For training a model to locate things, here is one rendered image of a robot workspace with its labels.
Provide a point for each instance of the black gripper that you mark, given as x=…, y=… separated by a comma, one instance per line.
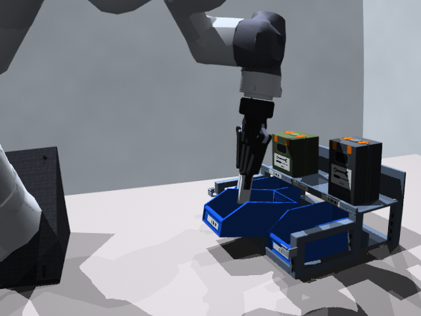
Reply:
x=252, y=142

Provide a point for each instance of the black tool case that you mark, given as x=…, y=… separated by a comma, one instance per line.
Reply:
x=354, y=169

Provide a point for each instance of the blue open-front bin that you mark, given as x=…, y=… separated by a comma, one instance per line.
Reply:
x=303, y=218
x=229, y=219
x=272, y=183

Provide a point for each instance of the dark green tool case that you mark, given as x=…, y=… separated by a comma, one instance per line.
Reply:
x=295, y=153

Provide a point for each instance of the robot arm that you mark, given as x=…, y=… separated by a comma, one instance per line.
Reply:
x=211, y=41

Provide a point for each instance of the dark grey shelf rack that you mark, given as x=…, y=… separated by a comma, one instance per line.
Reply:
x=392, y=190

